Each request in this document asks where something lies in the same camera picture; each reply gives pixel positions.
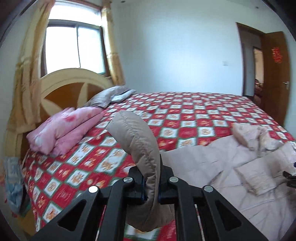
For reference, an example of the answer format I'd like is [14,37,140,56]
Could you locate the yellow left curtain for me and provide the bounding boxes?
[7,1,55,133]

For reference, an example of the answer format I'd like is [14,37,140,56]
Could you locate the window with dark frame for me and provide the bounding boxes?
[41,19,110,77]

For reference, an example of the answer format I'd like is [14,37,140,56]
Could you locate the cream and brown headboard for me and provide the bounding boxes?
[4,68,113,159]

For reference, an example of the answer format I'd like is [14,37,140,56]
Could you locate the silver door handle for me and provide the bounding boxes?
[283,81,290,90]

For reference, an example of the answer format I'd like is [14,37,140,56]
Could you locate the yellow right curtain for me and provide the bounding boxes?
[101,1,125,85]

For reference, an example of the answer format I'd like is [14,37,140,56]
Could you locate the pink folded blanket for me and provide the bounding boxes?
[27,107,105,156]

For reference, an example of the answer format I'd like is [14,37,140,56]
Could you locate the brown wooden door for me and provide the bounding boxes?
[261,32,290,126]

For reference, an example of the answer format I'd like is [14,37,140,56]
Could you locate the grey striped pillow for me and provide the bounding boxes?
[84,85,137,108]

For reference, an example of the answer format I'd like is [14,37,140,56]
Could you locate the yellow curtain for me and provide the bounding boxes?
[101,1,125,85]
[7,1,55,133]

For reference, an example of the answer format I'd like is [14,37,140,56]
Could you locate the beige quilted down jacket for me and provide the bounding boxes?
[106,111,295,240]

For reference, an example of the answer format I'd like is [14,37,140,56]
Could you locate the blue patterned cloth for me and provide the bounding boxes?
[4,157,30,216]

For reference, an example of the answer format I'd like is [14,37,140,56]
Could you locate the red patterned bed sheet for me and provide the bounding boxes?
[23,92,293,230]

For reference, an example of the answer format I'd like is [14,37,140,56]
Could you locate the red double happiness sticker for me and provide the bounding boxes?
[271,47,282,64]

